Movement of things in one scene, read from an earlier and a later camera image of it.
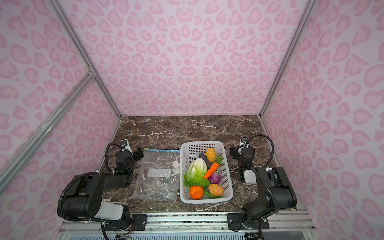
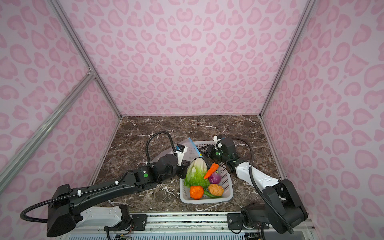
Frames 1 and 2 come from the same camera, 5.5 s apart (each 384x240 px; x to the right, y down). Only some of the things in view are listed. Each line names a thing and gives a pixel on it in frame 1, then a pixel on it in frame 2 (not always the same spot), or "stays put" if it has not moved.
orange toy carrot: [212, 168] stays put
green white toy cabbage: [196, 173] stays put
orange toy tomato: [196, 192] stays put
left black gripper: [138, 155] to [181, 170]
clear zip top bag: [157, 177] to [192, 154]
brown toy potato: [215, 189] stays put
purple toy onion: [215, 178] stays put
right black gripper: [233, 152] to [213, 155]
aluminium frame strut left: [11, 163] stays put
